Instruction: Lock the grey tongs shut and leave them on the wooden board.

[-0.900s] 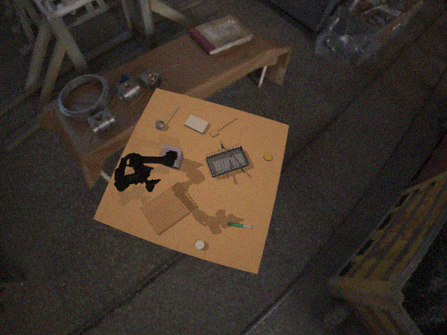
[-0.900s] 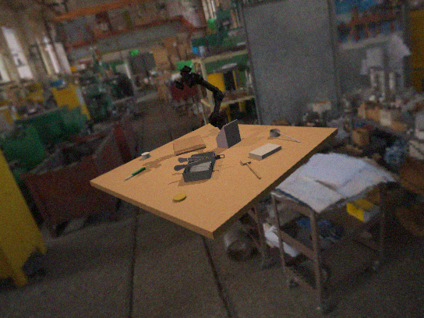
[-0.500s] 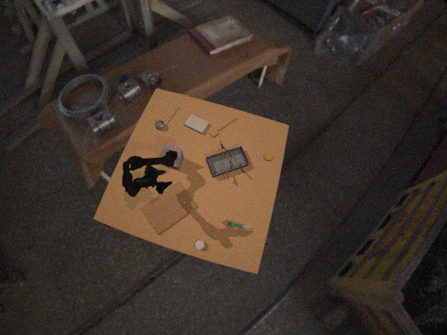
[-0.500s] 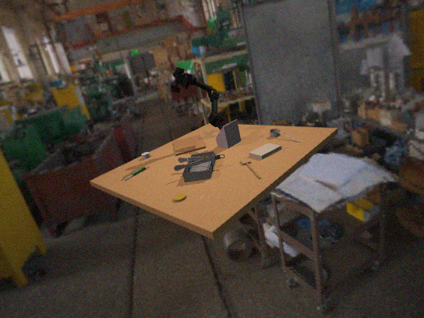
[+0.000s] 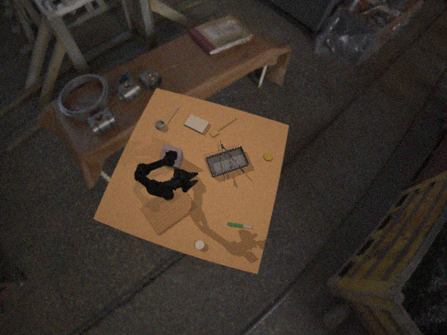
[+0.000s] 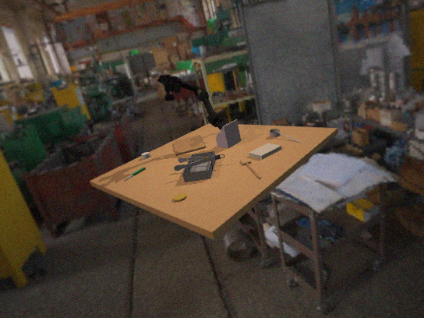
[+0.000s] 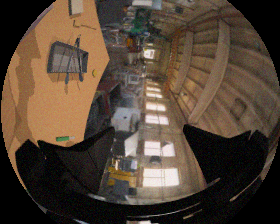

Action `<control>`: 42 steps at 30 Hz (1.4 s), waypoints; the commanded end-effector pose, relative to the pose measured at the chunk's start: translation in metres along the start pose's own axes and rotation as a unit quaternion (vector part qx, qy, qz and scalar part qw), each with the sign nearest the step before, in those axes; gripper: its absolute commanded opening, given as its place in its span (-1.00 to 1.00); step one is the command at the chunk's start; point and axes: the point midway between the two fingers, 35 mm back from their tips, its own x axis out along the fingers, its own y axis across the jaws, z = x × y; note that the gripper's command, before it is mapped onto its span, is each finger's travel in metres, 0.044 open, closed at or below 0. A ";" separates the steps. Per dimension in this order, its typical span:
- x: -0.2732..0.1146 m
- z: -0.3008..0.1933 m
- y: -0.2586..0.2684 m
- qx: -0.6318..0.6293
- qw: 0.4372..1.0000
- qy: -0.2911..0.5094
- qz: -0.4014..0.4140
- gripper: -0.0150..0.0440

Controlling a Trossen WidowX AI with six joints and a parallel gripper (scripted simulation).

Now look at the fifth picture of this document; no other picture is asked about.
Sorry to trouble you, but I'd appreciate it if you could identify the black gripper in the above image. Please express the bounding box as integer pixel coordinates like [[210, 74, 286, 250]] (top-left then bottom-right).
[[169, 169, 198, 192]]

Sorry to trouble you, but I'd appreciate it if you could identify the grey metal roasting tin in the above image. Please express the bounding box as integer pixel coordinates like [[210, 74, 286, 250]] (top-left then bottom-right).
[[206, 146, 249, 177]]

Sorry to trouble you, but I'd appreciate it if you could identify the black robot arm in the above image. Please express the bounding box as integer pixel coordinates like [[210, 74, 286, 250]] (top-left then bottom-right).
[[134, 150, 180, 200]]

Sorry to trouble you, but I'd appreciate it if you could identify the grey long-handled saucepan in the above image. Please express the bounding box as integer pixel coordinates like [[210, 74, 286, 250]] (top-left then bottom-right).
[[156, 106, 181, 130]]

